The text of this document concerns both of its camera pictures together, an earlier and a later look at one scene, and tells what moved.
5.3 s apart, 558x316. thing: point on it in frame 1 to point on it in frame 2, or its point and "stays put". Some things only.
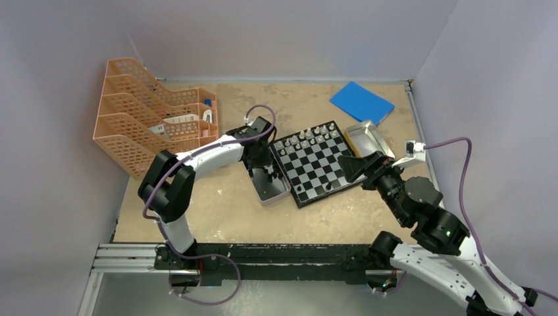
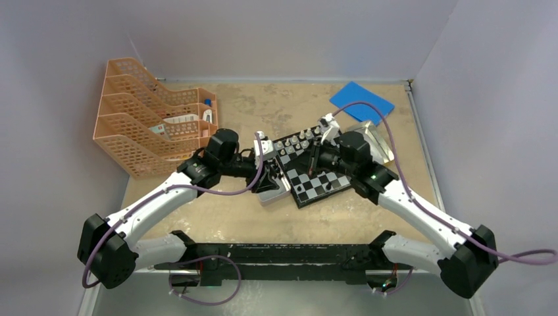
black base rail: (215, 263) stays put
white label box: (189, 118) stays put
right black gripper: (353, 167) to (315, 152)
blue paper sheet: (361, 103) stays put
